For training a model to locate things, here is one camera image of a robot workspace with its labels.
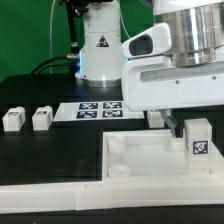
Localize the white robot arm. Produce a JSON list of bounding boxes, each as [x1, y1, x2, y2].
[[121, 0, 224, 112]]

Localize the paper sheet with markers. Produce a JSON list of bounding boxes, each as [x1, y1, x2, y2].
[[54, 101, 144, 122]]

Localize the white L-shaped obstacle fence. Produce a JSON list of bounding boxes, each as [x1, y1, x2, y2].
[[0, 175, 224, 214]]

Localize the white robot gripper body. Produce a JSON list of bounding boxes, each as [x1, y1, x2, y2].
[[122, 56, 224, 111]]

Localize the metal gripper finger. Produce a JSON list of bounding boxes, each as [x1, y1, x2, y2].
[[160, 110, 177, 137]]

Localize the white square tabletop part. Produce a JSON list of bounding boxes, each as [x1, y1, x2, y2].
[[102, 130, 224, 178]]

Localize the black cables on table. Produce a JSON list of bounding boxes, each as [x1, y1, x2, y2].
[[30, 55, 81, 75]]

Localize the black camera stand pole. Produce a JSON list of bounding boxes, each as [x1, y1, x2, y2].
[[58, 0, 89, 64]]

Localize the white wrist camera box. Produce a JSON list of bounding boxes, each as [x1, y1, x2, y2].
[[122, 23, 172, 59]]

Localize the white cable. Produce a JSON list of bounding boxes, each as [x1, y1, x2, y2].
[[48, 0, 58, 74]]

